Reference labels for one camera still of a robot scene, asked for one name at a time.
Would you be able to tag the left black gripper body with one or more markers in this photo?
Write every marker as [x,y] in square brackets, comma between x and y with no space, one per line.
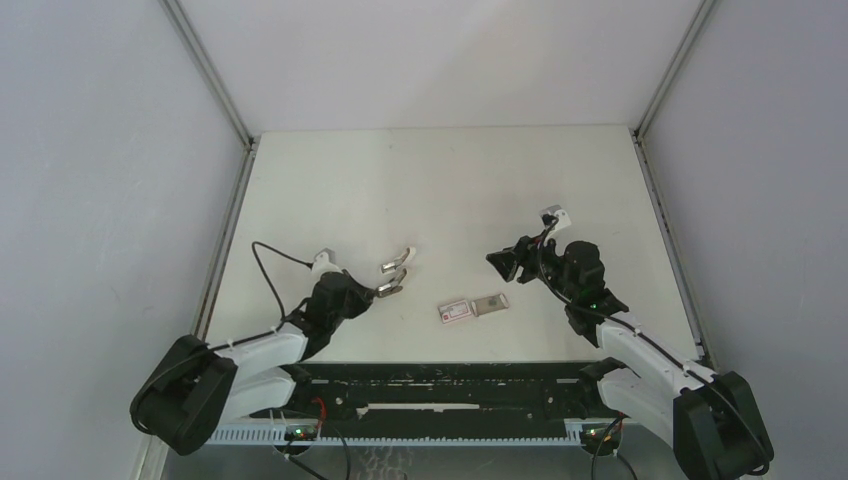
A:
[355,304]

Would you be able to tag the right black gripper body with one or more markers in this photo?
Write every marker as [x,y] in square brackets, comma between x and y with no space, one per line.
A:
[530,251]

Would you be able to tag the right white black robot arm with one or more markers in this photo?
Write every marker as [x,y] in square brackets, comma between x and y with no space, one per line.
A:
[711,421]

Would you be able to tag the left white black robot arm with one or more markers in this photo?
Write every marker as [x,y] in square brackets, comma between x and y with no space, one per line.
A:
[195,387]

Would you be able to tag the left green circuit board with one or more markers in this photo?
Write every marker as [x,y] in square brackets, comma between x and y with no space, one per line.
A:
[301,433]

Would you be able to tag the green circuit board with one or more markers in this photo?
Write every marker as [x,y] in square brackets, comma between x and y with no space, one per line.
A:
[596,435]
[301,433]

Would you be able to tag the right green circuit board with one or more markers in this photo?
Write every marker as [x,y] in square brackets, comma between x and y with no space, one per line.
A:
[596,435]

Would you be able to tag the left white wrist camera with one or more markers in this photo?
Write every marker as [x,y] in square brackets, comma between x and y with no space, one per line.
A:
[324,262]

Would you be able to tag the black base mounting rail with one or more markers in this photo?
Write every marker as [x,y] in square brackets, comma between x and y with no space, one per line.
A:
[438,399]

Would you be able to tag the white slotted cable duct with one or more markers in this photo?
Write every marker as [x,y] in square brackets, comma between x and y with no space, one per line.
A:
[266,434]

